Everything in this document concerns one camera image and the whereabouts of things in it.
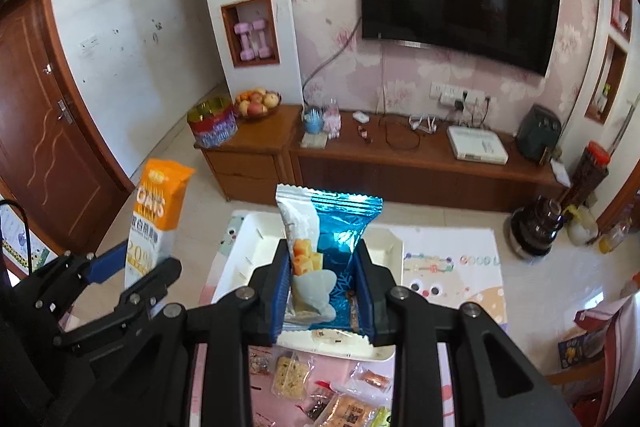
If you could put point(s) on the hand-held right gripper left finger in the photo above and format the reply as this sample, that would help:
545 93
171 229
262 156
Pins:
281 292

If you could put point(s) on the small mixed nut packet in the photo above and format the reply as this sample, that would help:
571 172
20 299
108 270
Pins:
260 362

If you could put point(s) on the white flat set-top box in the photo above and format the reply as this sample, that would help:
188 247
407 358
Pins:
477 146

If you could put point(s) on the colourful cardboard box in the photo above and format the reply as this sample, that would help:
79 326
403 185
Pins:
580 349

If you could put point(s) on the black air fryer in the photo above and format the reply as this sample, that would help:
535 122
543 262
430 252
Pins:
537 134

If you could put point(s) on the bowl of fruit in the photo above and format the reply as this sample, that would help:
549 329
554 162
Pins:
257 104

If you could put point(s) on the pale cereal bar clear packet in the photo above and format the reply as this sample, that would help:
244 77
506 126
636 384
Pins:
290 374

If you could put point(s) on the small white router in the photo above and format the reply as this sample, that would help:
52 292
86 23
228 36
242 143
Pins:
421 123

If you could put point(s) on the pink dumbbell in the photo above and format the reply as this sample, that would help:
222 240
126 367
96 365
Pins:
262 39
244 42

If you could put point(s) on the white plastic basket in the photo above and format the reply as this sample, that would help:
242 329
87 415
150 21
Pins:
260 247

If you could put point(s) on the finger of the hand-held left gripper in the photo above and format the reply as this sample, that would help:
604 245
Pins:
107 264
152 282

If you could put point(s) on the white plastic jug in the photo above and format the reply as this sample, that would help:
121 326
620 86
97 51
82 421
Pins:
582 227

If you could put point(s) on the orange and white oat packet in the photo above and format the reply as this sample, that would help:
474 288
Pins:
160 207

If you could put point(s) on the dark snack packet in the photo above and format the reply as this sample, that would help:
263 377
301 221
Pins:
317 402

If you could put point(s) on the brown wooden door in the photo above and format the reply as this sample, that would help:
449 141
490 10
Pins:
45 132

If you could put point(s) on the red lid jar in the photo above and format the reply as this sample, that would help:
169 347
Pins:
590 177

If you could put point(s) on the green snack packet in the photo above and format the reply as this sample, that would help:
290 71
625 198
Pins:
383 418

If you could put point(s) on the white wall sockets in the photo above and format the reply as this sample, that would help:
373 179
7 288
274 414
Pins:
452 93

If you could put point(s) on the blue cotton swab container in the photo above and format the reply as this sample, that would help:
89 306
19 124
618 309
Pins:
314 122

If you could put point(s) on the red and blue round tin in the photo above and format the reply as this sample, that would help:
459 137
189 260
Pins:
212 127

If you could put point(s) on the clear pink container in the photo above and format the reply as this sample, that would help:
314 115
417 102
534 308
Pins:
333 119

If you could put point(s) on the small red-brown snack packet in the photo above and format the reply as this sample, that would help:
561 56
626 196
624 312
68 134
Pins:
372 378

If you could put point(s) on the black blender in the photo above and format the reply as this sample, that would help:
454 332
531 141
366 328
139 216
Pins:
535 227

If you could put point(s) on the wooden television cabinet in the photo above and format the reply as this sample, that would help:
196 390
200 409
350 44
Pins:
400 172

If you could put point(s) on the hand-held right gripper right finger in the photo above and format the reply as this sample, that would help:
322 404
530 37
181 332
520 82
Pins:
363 294

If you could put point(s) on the yellow bottle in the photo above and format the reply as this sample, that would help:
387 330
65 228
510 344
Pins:
612 239

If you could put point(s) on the blue and white snack packet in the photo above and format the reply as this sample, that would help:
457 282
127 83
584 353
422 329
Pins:
340 227

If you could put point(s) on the orange cracker packet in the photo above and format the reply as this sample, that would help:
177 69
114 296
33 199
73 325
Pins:
350 413

